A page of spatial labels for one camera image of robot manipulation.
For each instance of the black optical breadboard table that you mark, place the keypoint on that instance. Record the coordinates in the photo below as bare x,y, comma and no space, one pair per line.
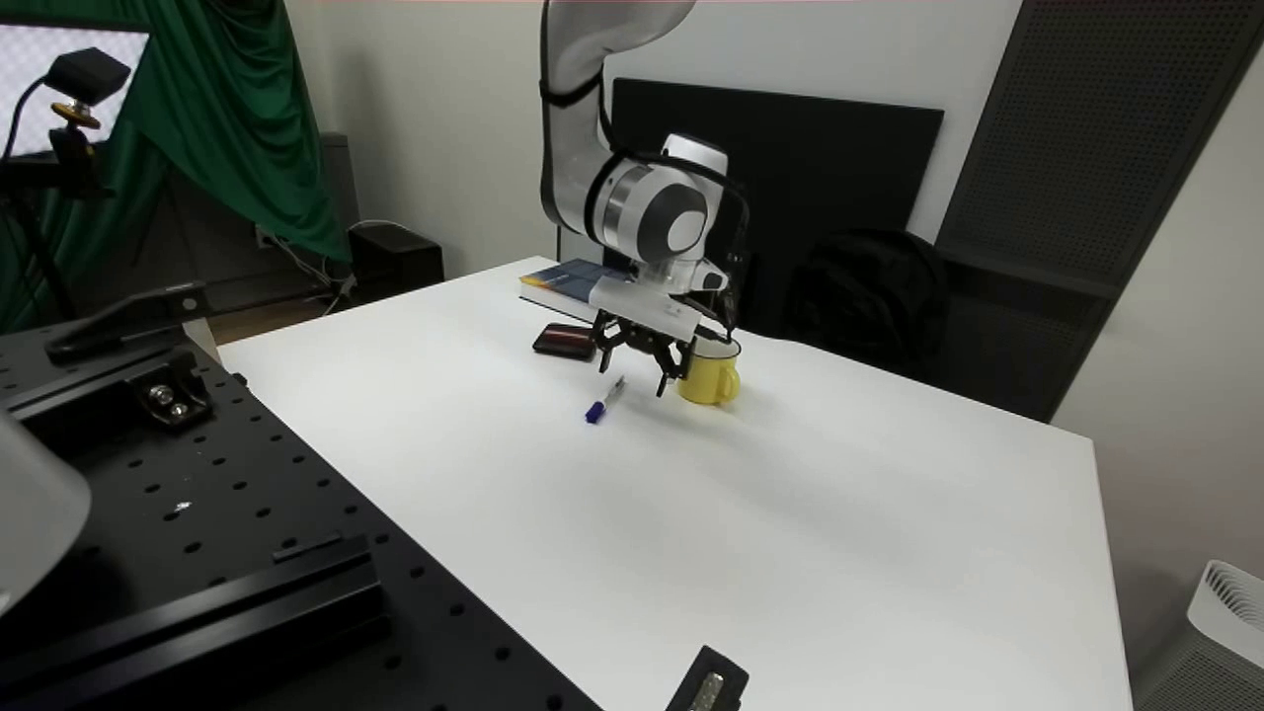
200,526

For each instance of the black cube speaker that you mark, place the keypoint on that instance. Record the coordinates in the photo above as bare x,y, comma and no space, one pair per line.
398,258

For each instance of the black box with red stripe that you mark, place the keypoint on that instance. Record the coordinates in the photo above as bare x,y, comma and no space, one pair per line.
561,342

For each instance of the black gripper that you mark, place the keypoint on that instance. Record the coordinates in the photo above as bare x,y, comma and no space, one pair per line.
647,338

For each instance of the black camera on stand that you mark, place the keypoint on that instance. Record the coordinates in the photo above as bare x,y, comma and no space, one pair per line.
84,68

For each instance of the blue hardcover book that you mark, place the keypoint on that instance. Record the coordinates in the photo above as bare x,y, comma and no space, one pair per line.
565,279

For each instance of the white rounded plastic cover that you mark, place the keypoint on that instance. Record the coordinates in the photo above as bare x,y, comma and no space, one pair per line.
32,526

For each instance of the black office chair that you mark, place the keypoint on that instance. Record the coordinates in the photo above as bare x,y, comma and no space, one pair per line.
870,299

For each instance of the dark grey partition panel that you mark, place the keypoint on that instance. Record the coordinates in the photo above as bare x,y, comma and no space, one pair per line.
1078,133

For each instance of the green curtain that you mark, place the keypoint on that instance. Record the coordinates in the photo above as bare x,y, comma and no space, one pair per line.
221,120

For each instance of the black monitor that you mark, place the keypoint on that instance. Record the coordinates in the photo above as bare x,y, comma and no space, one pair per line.
816,159

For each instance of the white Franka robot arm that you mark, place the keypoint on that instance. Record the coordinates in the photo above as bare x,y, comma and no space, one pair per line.
578,133

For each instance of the black clamp bar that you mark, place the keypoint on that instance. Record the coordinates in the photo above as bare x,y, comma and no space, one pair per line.
133,317

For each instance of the white air purifier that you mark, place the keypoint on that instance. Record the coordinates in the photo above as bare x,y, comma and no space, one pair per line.
1231,615

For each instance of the white pen with blue cap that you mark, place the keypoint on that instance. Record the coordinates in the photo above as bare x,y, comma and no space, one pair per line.
597,408

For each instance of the small metal clamp block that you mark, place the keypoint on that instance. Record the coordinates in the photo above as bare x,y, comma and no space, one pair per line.
174,399

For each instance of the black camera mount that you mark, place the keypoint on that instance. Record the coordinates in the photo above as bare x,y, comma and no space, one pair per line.
706,678

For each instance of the yellow enamel mug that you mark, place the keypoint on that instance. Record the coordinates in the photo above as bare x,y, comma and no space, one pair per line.
714,379

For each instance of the bright white screen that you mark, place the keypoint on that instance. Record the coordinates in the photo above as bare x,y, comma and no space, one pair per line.
21,64

